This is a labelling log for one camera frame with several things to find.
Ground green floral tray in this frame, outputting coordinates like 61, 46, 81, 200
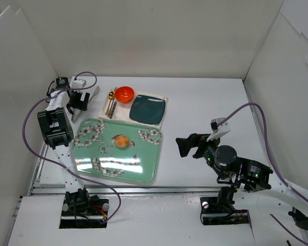
73, 118, 162, 183

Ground dark handled knife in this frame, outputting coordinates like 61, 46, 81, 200
109, 101, 118, 119

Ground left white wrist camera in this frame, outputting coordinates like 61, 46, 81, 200
71, 79, 87, 90

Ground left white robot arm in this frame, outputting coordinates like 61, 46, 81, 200
37, 77, 90, 207

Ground silver metal tongs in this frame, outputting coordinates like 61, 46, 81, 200
71, 86, 100, 123

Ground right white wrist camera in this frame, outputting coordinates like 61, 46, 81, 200
206, 117, 230, 142

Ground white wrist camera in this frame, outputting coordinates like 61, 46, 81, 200
206, 117, 230, 142
71, 79, 87, 90

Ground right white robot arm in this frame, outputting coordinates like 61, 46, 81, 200
176, 133, 308, 231

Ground round bread bun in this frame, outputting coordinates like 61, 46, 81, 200
114, 135, 130, 148

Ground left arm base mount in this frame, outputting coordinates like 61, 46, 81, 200
59, 195, 110, 229

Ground gold spoon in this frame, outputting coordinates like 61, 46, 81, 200
105, 91, 115, 116

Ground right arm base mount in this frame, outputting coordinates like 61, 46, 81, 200
200, 187, 250, 226

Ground cream placemat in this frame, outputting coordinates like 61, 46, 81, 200
98, 91, 168, 129

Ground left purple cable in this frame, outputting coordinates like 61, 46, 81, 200
22, 71, 122, 224

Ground orange bowl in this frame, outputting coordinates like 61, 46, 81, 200
115, 86, 134, 103

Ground dark teal square plate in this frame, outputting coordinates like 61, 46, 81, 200
129, 95, 166, 125

